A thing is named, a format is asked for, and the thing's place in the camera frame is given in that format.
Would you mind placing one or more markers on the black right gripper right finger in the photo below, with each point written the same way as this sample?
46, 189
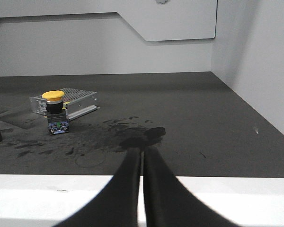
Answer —
168, 203

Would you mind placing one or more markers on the yellow mushroom push button switch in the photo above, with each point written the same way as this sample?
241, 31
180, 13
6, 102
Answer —
57, 119

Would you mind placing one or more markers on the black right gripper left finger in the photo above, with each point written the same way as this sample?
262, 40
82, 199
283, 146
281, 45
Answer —
116, 204

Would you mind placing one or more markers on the white shelf panel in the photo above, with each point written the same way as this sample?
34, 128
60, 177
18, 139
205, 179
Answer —
153, 20

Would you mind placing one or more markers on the perforated metal power supply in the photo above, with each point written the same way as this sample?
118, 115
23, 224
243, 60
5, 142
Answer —
76, 103

